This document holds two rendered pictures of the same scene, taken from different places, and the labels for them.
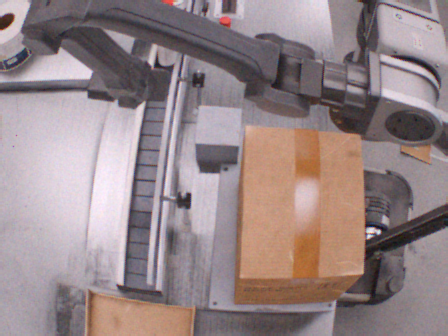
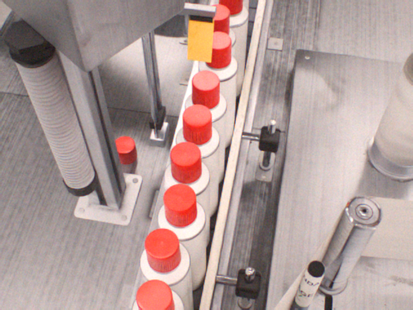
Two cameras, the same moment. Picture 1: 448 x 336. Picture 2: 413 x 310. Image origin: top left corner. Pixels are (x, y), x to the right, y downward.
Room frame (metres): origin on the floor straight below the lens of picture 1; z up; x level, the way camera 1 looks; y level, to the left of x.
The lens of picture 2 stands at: (1.52, 0.22, 1.55)
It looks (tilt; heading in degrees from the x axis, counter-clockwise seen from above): 56 degrees down; 189
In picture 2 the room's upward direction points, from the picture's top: 1 degrees counter-clockwise
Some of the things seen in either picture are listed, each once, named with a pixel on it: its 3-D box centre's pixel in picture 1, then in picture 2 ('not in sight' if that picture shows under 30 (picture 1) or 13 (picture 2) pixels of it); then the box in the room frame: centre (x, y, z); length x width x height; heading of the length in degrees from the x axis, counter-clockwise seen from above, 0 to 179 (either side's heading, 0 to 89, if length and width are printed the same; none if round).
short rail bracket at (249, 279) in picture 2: not in sight; (235, 285); (1.26, 0.22, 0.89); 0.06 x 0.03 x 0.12; 88
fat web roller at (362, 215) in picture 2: not in sight; (345, 248); (1.23, 0.34, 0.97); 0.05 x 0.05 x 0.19
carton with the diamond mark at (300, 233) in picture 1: (297, 226); not in sight; (0.40, -0.16, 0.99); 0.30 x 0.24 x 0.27; 0
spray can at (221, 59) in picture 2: not in sight; (217, 94); (1.03, 0.16, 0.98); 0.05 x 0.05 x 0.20
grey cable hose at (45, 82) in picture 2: not in sight; (59, 121); (1.25, 0.05, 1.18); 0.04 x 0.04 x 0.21
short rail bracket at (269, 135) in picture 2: not in sight; (268, 144); (1.04, 0.24, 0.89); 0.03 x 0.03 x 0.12; 88
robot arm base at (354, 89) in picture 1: (347, 87); not in sight; (0.44, -0.17, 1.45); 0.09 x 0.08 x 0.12; 172
